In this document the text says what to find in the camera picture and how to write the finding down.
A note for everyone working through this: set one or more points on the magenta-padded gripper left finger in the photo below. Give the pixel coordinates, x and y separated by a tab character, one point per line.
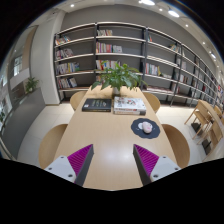
61	166

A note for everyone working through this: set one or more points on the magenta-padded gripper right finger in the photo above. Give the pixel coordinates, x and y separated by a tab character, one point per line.
163	166

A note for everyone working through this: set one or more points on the pale pink computer mouse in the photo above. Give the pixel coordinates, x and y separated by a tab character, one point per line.
147	127

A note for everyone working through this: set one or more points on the dark mouse pad, white print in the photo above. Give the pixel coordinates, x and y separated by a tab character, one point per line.
136	132

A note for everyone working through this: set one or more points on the tan book, dark spine end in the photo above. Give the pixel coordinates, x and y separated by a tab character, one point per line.
128	113

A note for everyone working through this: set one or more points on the slatted wooden chairs group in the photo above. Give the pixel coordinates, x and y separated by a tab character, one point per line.
204	116

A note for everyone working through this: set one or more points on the black hardcover book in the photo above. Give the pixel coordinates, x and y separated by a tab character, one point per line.
96	104

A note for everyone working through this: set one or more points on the white illustrated large book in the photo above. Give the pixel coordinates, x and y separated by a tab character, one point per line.
130	103

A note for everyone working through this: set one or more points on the small leafy floor plant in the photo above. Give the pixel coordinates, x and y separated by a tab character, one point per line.
31	84

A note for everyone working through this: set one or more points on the green potted plant, grey pot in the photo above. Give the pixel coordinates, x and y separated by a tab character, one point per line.
118	76

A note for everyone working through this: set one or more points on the grey shelf unit with books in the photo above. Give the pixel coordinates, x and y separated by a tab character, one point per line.
83	46

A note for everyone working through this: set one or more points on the round ceiling lights group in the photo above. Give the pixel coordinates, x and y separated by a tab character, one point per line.
173	13

